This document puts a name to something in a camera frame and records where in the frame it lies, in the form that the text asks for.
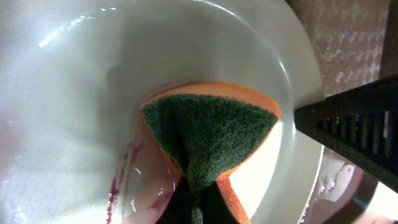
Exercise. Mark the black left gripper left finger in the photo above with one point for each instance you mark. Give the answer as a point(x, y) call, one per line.
point(179, 208)

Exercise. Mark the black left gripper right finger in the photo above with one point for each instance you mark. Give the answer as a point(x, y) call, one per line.
point(214, 207)

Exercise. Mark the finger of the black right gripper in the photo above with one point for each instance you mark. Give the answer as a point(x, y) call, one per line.
point(360, 125)

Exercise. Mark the orange green scrub sponge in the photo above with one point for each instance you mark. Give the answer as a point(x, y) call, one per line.
point(206, 131)

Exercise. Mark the white plate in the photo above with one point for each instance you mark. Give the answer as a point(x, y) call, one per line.
point(73, 74)

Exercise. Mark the large dark brown tray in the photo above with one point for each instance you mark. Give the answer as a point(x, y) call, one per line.
point(348, 38)

